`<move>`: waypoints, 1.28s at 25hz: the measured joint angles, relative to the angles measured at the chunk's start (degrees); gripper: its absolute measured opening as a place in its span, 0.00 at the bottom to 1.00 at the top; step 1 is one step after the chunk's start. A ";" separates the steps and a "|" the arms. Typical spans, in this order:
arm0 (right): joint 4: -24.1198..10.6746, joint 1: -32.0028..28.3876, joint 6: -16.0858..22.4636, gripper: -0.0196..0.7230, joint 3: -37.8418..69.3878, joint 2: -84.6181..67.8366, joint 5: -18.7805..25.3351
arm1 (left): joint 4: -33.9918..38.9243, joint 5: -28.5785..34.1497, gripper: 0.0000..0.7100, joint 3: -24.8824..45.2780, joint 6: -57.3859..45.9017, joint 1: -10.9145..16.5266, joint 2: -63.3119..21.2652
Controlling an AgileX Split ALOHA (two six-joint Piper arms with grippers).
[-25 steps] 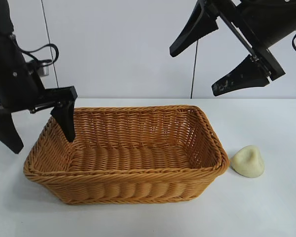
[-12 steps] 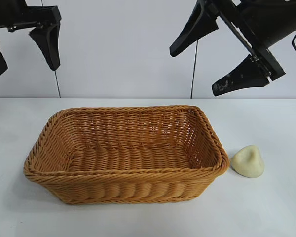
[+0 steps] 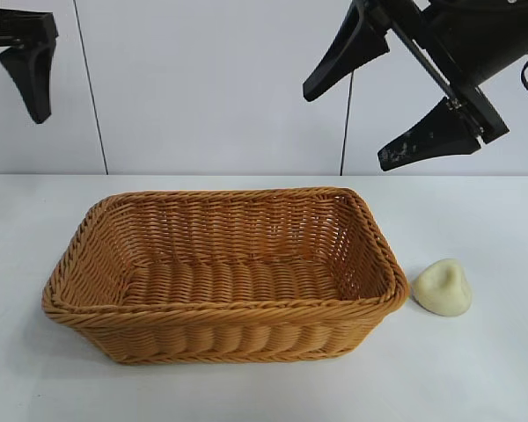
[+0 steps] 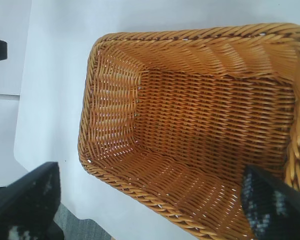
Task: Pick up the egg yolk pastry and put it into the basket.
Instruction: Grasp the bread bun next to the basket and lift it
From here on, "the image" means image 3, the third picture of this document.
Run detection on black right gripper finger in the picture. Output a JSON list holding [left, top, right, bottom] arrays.
[[377, 95, 481, 172], [302, 0, 391, 103]]

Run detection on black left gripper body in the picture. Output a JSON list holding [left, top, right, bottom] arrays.
[[0, 0, 59, 49]]

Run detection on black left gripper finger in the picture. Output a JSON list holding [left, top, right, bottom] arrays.
[[0, 43, 54, 125]]

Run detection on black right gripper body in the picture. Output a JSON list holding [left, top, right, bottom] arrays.
[[380, 0, 528, 144]]

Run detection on pale yellow egg yolk pastry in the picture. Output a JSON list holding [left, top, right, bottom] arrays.
[[411, 258, 473, 317]]

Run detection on brown woven wicker basket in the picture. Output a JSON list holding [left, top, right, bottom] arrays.
[[41, 186, 410, 366]]

